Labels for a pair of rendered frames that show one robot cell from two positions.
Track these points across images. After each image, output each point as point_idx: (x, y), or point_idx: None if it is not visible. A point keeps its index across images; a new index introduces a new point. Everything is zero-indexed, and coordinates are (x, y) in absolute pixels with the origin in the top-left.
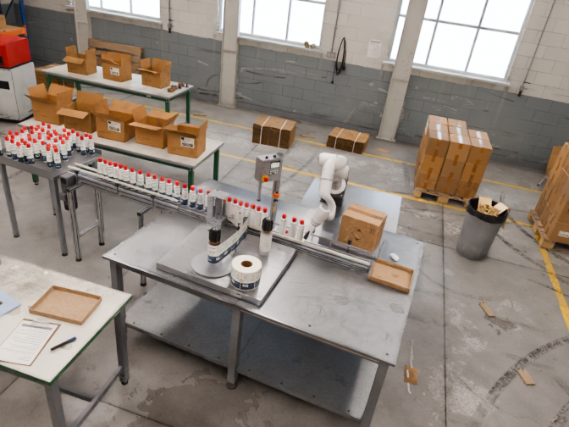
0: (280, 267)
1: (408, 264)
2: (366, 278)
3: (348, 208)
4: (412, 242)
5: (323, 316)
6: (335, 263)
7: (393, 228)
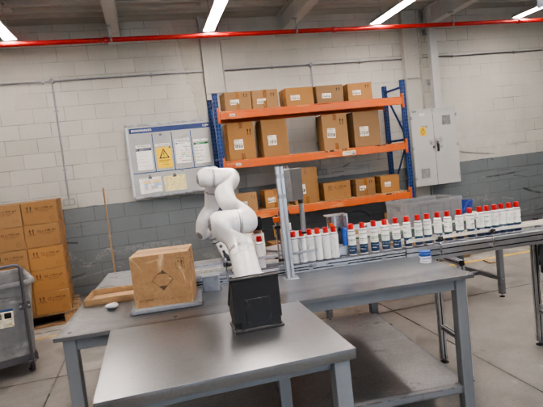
0: None
1: (90, 311)
2: None
3: (187, 246)
4: (78, 330)
5: None
6: None
7: (115, 334)
